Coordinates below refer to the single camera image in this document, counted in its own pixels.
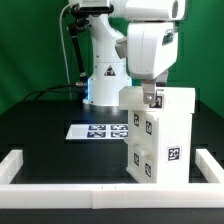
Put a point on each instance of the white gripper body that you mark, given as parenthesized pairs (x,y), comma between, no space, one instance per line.
(150,48)

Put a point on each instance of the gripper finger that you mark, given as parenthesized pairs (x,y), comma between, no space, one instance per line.
(161,80)
(149,91)

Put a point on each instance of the white cabinet body box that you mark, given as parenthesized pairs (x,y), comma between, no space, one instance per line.
(173,146)

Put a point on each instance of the white cabinet top block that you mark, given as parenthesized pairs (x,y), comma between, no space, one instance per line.
(167,99)

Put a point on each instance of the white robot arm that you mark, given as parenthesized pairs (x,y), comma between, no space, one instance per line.
(107,21)

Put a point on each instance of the white U-shaped fence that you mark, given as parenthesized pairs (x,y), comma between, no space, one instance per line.
(209,194)

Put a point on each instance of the white flat base plate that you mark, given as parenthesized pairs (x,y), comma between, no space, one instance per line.
(97,131)

